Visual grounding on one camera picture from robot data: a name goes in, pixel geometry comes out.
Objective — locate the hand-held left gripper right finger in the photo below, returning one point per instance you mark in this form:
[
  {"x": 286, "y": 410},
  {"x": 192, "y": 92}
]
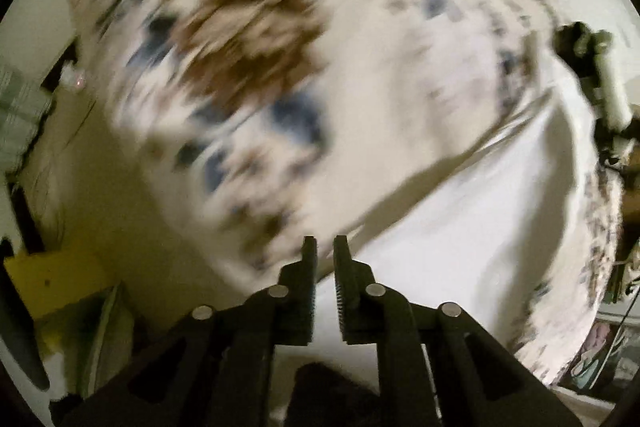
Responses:
[{"x": 351, "y": 307}]

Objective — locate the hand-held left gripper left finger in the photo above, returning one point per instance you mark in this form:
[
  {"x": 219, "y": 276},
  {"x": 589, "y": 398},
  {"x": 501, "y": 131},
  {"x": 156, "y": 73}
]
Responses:
[{"x": 300, "y": 307}]

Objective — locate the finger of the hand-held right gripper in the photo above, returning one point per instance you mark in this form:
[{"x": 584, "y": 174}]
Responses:
[{"x": 572, "y": 44}]

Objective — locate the white brown blue printed cloth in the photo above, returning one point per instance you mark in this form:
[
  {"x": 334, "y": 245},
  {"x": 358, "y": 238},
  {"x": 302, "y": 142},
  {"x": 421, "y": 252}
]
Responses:
[{"x": 250, "y": 37}]

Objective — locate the plain white sheet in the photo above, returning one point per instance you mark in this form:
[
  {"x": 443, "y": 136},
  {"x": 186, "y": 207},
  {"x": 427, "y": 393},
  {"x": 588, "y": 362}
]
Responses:
[{"x": 475, "y": 237}]

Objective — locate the yellow box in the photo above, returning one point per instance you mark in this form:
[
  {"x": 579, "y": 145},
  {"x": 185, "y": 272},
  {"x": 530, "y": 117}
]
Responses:
[{"x": 60, "y": 279}]

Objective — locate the pile of colourful clutter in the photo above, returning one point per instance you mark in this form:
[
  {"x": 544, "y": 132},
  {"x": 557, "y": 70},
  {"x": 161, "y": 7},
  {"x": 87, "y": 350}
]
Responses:
[{"x": 607, "y": 347}]

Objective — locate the grey plaid cloth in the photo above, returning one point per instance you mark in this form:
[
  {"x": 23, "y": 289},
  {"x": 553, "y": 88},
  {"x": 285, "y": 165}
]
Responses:
[{"x": 20, "y": 117}]

